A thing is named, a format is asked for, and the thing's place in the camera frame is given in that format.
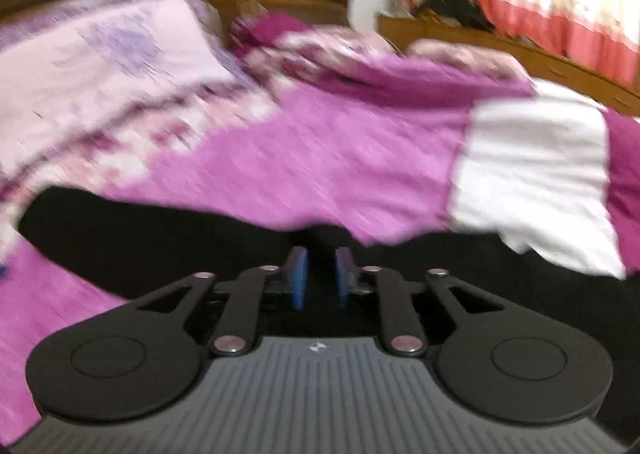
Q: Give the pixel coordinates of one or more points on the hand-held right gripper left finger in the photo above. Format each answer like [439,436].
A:
[299,280]

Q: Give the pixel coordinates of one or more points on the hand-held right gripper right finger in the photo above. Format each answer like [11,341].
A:
[343,280]

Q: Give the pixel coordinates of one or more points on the black pants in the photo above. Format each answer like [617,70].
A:
[125,244]

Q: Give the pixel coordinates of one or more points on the pink bedsheet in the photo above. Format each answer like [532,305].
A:
[325,154]

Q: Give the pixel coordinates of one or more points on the magenta floral quilt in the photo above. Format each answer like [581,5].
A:
[350,59]

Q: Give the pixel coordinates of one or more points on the dark clutter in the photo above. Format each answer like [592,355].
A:
[460,12]

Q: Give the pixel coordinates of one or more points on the lilac floral pillow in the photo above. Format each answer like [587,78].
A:
[100,64]

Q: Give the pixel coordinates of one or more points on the wooden dresser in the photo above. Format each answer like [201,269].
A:
[550,59]

